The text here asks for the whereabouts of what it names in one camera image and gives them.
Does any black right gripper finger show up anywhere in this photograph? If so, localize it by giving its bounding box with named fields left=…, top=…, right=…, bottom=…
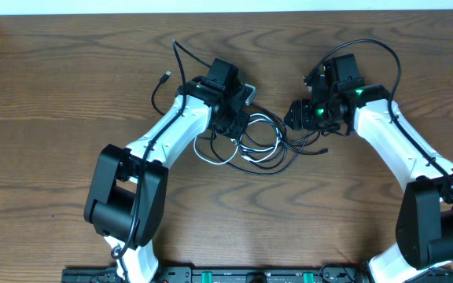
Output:
left=284, top=113, right=301, bottom=130
left=286, top=100, right=302, bottom=116

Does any white USB cable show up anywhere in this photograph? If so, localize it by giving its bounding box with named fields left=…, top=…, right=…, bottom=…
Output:
left=193, top=112, right=285, bottom=166

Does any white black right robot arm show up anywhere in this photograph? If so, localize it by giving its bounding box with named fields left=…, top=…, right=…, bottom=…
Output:
left=284, top=84, right=453, bottom=282

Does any black USB cable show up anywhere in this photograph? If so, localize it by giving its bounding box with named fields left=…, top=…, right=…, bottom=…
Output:
left=150, top=70, right=330, bottom=177

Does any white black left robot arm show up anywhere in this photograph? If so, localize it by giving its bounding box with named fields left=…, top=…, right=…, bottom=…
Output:
left=83, top=77, right=256, bottom=282

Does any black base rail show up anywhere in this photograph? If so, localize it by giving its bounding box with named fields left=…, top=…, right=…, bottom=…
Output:
left=60, top=264, right=453, bottom=283

